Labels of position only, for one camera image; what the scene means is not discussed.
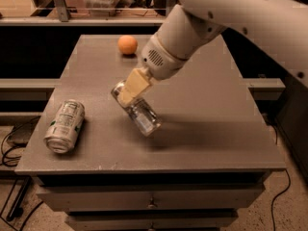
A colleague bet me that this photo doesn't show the black floor cable right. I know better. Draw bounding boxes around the black floor cable right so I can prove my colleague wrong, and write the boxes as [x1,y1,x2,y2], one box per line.
[269,168,292,231]

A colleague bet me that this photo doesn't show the grey drawer cabinet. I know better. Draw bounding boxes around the grey drawer cabinet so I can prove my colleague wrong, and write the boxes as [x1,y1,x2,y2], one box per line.
[17,36,285,231]

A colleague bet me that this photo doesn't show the silver redbull can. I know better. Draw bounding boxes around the silver redbull can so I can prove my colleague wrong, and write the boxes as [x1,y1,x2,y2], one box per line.
[110,79,163,138]

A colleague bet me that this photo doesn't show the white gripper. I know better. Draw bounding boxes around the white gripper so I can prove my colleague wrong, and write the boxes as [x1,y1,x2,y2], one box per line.
[117,35,186,107]

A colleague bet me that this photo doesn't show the metal shelf rail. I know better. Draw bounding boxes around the metal shelf rail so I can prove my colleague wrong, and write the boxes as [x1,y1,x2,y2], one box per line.
[0,0,166,27]

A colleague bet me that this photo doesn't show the white green 7up can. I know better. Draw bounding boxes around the white green 7up can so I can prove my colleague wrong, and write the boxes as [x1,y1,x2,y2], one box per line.
[44,99,85,154]

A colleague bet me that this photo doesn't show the black cables left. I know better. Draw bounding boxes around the black cables left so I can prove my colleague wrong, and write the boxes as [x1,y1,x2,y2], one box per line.
[0,117,44,231]

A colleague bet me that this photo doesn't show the orange fruit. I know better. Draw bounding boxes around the orange fruit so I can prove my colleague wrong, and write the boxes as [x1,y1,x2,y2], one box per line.
[117,35,138,55]

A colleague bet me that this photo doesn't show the round drawer knob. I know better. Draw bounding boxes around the round drawer knob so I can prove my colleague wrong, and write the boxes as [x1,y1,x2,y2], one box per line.
[147,201,157,209]

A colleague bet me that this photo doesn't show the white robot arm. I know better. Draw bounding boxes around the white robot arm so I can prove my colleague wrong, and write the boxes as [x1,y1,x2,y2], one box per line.
[117,0,308,107]

